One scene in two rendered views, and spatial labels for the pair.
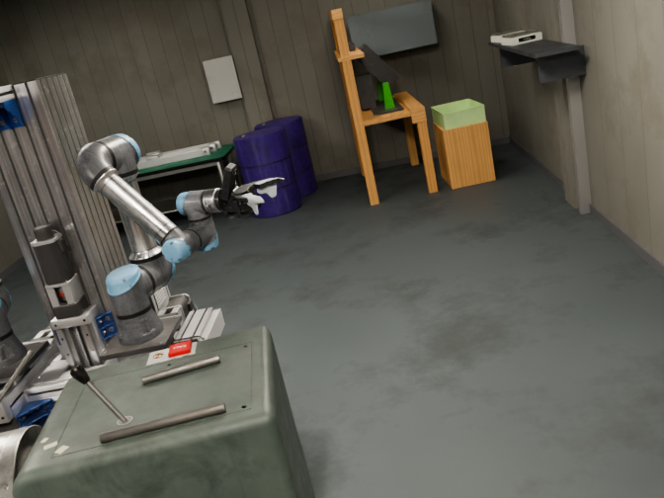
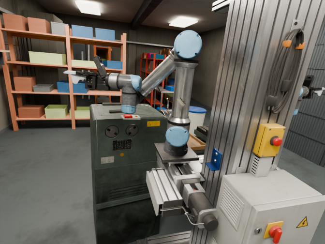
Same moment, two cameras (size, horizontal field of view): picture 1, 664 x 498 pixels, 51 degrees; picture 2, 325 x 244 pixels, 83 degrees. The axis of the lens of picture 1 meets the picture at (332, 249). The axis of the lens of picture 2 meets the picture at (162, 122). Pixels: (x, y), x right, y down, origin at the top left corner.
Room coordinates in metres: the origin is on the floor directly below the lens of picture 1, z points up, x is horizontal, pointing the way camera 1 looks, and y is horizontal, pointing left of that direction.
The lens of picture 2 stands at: (3.08, 0.20, 1.67)
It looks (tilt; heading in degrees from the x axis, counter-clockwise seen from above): 18 degrees down; 157
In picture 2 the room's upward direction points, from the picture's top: 5 degrees clockwise
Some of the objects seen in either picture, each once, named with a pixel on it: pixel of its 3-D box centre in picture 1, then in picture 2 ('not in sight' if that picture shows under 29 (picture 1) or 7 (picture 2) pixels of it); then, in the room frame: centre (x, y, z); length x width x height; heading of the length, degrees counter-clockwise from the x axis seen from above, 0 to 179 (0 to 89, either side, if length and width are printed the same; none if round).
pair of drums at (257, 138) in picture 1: (277, 164); not in sight; (8.28, 0.42, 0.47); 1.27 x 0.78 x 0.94; 174
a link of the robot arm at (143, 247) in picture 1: (133, 215); (182, 92); (2.28, 0.62, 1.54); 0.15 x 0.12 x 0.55; 153
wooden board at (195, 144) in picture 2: not in sight; (185, 141); (1.49, 1.15, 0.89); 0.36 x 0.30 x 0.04; 2
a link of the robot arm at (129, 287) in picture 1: (127, 289); not in sight; (2.16, 0.68, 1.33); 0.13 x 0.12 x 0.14; 153
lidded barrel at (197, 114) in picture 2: not in sight; (193, 122); (-0.65, 2.56, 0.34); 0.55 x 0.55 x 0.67
